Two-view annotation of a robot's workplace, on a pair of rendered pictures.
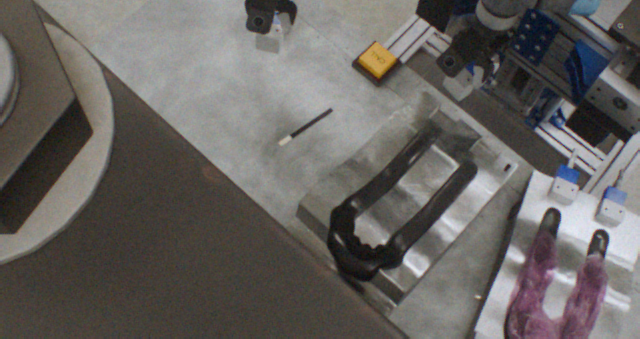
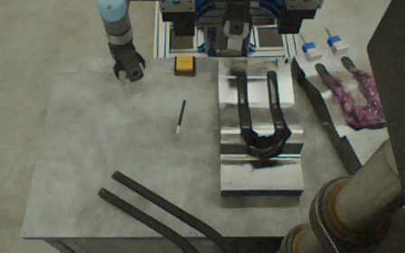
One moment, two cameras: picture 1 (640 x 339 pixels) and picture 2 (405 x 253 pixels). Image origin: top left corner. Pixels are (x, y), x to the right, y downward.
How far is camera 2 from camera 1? 0.47 m
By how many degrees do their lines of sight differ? 17
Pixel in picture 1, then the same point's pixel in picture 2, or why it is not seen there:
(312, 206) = (229, 140)
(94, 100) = not seen: outside the picture
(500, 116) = not seen: hidden behind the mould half
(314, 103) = (174, 103)
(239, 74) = (127, 117)
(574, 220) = (329, 61)
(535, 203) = (307, 68)
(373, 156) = (228, 101)
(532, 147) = not seen: hidden behind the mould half
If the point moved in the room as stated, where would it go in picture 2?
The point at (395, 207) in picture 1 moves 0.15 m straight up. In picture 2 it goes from (259, 113) to (266, 89)
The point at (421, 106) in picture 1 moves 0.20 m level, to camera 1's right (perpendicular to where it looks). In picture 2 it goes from (226, 65) to (268, 40)
